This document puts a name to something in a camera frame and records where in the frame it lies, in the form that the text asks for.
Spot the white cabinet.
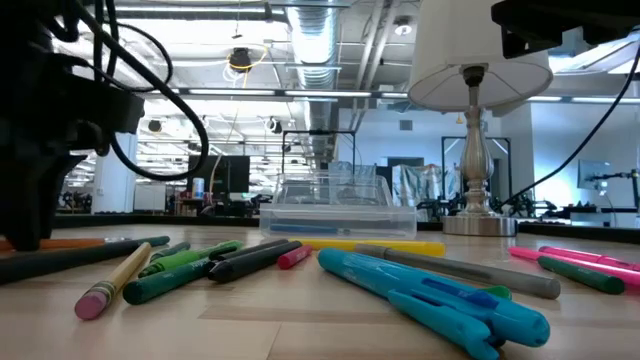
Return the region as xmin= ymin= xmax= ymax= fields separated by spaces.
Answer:
xmin=133 ymin=183 xmax=168 ymax=213

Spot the white building column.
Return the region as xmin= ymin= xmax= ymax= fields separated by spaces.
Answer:
xmin=92 ymin=132 xmax=139 ymax=214

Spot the long matte black pen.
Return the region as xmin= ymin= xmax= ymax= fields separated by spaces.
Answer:
xmin=0 ymin=235 xmax=170 ymax=286

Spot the pink highlighter with print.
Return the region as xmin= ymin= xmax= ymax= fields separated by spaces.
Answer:
xmin=538 ymin=244 xmax=640 ymax=273

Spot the red marker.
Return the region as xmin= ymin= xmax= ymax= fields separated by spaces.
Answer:
xmin=276 ymin=243 xmax=314 ymax=271

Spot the dark green marker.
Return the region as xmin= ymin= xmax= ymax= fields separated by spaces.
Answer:
xmin=122 ymin=256 xmax=217 ymax=307

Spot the dark green pen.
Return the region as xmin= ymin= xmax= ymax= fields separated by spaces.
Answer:
xmin=537 ymin=255 xmax=626 ymax=296

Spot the yellow highlighter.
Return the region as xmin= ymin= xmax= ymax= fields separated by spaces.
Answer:
xmin=293 ymin=237 xmax=447 ymax=259

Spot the white shade table lamp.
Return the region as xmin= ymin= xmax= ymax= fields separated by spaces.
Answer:
xmin=407 ymin=0 xmax=555 ymax=238

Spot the plastic wrapped equipment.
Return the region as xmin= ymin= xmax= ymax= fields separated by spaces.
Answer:
xmin=392 ymin=163 xmax=447 ymax=223

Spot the ceiling light strip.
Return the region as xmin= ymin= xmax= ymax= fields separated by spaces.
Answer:
xmin=169 ymin=86 xmax=411 ymax=104

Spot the slim black pen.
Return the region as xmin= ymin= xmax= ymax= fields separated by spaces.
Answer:
xmin=208 ymin=238 xmax=291 ymax=263

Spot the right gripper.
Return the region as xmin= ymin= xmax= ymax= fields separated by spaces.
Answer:
xmin=491 ymin=0 xmax=640 ymax=60

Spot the small grey monitor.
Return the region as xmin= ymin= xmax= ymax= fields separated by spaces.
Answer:
xmin=577 ymin=159 xmax=614 ymax=192

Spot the thick black marker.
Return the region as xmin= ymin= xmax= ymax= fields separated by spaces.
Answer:
xmin=206 ymin=240 xmax=304 ymax=284

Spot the black hanging overhead camera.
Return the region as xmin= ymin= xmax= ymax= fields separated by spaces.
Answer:
xmin=228 ymin=46 xmax=254 ymax=75

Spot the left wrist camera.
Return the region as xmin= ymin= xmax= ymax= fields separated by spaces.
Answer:
xmin=74 ymin=85 xmax=146 ymax=135

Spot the clear plastic supply box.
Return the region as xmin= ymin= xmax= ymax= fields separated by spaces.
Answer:
xmin=258 ymin=172 xmax=419 ymax=241

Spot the light green marker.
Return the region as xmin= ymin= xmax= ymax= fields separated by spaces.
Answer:
xmin=137 ymin=240 xmax=244 ymax=280

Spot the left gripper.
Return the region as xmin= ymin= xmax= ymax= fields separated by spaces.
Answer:
xmin=0 ymin=47 xmax=111 ymax=251

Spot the orange pencil with eraser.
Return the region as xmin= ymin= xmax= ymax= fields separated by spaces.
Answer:
xmin=0 ymin=236 xmax=132 ymax=252

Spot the grey pen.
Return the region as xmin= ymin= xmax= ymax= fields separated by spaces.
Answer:
xmin=352 ymin=243 xmax=563 ymax=301

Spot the yellow pencil pink eraser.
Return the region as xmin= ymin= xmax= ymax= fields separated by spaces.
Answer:
xmin=74 ymin=241 xmax=152 ymax=322

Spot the slim pink highlighter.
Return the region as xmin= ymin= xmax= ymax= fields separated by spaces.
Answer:
xmin=508 ymin=246 xmax=640 ymax=289

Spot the black monitor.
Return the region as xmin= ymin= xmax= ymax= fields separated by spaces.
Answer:
xmin=186 ymin=154 xmax=251 ymax=207

